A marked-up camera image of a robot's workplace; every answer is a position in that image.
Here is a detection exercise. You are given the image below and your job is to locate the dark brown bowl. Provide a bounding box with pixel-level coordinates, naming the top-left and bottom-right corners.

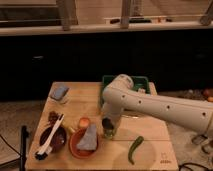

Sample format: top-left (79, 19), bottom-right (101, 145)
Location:
top-left (39, 127), bottom-right (67, 153)

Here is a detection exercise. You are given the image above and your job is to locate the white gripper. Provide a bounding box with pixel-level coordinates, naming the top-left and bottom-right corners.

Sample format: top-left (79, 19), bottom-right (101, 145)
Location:
top-left (102, 113), bottom-right (121, 130)

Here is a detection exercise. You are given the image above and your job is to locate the black stand post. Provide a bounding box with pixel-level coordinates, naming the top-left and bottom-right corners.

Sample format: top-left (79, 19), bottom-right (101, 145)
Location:
top-left (19, 125), bottom-right (29, 171)

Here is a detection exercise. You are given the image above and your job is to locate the brown dried food piece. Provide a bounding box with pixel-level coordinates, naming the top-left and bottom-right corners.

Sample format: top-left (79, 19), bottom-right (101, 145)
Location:
top-left (48, 111), bottom-right (59, 125)

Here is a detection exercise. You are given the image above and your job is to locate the green plastic tray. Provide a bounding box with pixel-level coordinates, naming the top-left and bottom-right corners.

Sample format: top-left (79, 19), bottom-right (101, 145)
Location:
top-left (100, 74), bottom-right (150, 111)

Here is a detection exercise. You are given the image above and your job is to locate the metal cup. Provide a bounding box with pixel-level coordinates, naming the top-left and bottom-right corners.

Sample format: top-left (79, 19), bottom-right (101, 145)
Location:
top-left (102, 118), bottom-right (115, 131)

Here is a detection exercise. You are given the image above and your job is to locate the orange plate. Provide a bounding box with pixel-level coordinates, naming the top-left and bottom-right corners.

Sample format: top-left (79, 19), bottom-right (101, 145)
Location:
top-left (68, 129), bottom-right (99, 159)

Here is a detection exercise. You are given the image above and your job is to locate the green translucent cup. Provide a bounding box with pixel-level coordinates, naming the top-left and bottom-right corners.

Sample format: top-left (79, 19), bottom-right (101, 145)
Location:
top-left (103, 129), bottom-right (116, 140)

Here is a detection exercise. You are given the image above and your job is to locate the green chili pepper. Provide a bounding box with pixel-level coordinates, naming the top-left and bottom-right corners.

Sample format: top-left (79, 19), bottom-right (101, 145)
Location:
top-left (128, 136), bottom-right (144, 164)

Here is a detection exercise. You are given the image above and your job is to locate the brown block in tray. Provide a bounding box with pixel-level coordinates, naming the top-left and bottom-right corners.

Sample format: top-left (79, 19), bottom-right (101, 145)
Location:
top-left (138, 88), bottom-right (146, 94)

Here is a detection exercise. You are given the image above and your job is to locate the orange cup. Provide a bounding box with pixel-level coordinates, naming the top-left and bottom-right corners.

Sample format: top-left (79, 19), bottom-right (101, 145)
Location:
top-left (78, 117), bottom-right (91, 129)

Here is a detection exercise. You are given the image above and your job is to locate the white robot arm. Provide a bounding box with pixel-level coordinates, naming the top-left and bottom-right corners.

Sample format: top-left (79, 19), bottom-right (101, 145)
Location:
top-left (102, 74), bottom-right (213, 137)

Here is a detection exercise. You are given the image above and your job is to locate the black floor cable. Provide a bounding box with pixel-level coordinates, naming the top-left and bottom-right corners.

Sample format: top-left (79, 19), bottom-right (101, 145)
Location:
top-left (178, 162), bottom-right (213, 171)

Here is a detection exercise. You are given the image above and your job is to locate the grey blue cloth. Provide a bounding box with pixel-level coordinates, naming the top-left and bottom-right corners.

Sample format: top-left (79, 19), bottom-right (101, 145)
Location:
top-left (77, 124), bottom-right (97, 150)

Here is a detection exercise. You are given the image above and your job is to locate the blue sponge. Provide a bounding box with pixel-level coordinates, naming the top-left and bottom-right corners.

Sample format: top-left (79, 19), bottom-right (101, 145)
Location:
top-left (50, 86), bottom-right (69, 101)

